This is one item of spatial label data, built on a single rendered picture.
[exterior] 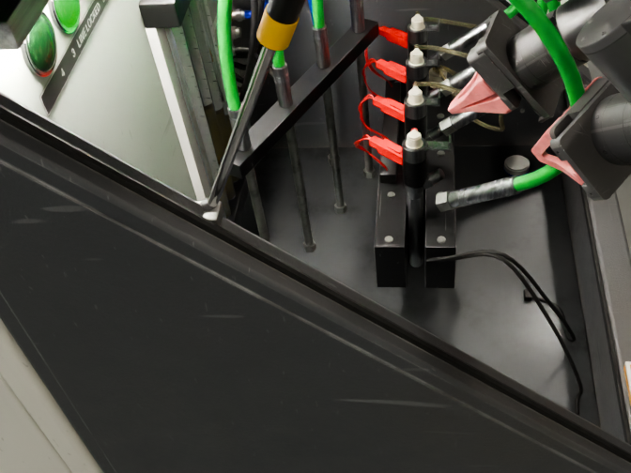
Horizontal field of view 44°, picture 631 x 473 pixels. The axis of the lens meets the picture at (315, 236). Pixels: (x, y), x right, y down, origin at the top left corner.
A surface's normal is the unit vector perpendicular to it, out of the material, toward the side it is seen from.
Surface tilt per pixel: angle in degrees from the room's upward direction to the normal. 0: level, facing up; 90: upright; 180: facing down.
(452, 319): 0
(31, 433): 90
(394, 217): 0
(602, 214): 0
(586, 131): 49
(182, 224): 43
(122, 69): 90
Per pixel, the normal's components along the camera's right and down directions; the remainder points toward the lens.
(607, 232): -0.11, -0.68
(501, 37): 0.60, -0.32
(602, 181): 0.32, 0.00
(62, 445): -0.11, 0.73
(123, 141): 0.99, 0.00
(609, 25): -0.73, -0.64
